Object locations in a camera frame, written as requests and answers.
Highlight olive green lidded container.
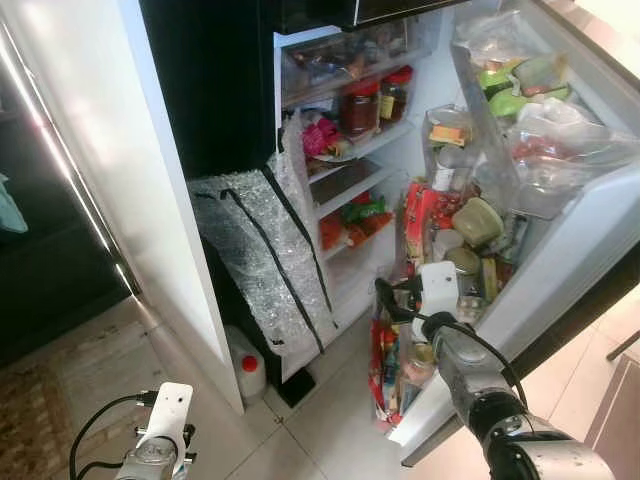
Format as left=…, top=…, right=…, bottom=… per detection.
left=452, top=197, right=504, bottom=249

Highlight red sachet bundle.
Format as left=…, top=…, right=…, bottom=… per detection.
left=368, top=318, right=403, bottom=426

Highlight green plastic bags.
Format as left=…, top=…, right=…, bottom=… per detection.
left=475, top=55, right=571, bottom=119

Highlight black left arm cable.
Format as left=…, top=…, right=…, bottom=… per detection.
left=68, top=392, right=161, bottom=480

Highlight bubble wrap sheet black tape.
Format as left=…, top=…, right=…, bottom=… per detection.
left=188, top=110, right=339, bottom=359

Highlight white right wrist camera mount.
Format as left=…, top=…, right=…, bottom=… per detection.
left=418, top=262, right=461, bottom=319

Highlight orange label carton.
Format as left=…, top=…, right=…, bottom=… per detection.
left=428, top=108, right=473, bottom=146

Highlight red snack bag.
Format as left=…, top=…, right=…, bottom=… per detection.
left=400, top=180, right=441, bottom=276

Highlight brown wooden furniture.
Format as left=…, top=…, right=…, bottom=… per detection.
left=585, top=355, right=640, bottom=480

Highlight patterned floor rug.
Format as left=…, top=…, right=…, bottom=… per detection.
left=0, top=320, right=151, bottom=480

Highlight pink bag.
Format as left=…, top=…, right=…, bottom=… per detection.
left=300, top=115, right=346, bottom=161

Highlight small dark red-lid jar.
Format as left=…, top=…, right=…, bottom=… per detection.
left=378, top=66, right=414, bottom=126

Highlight clear bag with red contents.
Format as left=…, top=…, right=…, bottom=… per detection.
left=505, top=98, right=626, bottom=191

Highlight fridge door with shelves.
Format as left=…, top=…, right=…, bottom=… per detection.
left=385, top=0, right=640, bottom=466

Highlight green and red packet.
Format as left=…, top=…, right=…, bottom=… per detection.
left=340, top=195, right=391, bottom=226

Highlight clear fridge drawer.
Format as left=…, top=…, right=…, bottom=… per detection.
left=280, top=15, right=441, bottom=109

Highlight large red-lid jar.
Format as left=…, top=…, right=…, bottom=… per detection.
left=338, top=78, right=383, bottom=139

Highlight orange packet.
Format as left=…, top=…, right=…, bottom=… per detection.
left=318, top=210, right=393, bottom=251

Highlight jar with gold lid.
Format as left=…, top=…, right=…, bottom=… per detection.
left=443, top=247, right=483, bottom=291

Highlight white jug with red cap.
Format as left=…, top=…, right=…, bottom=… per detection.
left=222, top=325, right=269, bottom=399

